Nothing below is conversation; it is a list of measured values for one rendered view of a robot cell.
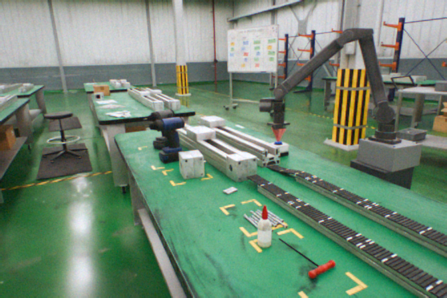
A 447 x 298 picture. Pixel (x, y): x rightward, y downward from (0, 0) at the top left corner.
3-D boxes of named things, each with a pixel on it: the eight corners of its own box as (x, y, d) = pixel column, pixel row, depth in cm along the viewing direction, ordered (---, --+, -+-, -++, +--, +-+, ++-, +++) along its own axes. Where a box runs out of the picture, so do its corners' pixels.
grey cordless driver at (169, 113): (178, 146, 179) (175, 109, 173) (151, 153, 165) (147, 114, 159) (170, 144, 184) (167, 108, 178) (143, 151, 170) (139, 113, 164)
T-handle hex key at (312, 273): (336, 267, 72) (336, 261, 72) (312, 281, 68) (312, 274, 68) (290, 236, 85) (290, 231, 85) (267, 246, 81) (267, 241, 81)
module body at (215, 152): (245, 171, 136) (245, 153, 133) (226, 175, 131) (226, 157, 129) (185, 135, 204) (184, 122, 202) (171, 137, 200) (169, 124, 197)
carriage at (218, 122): (225, 130, 191) (225, 119, 189) (210, 132, 186) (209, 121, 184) (215, 125, 205) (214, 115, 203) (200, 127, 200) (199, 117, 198)
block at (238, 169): (261, 176, 129) (261, 155, 126) (236, 182, 124) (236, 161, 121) (250, 170, 137) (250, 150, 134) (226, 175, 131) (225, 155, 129)
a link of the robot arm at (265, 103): (282, 88, 143) (284, 88, 151) (258, 88, 146) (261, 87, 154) (281, 114, 146) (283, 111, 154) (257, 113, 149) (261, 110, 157)
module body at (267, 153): (279, 163, 144) (280, 147, 141) (262, 167, 139) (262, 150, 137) (210, 131, 212) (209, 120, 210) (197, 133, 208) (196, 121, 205)
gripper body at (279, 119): (266, 126, 154) (267, 112, 151) (282, 124, 158) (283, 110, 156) (274, 128, 148) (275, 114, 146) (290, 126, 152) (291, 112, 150)
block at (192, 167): (209, 175, 132) (209, 155, 129) (184, 179, 128) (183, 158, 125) (203, 168, 141) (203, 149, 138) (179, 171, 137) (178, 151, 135)
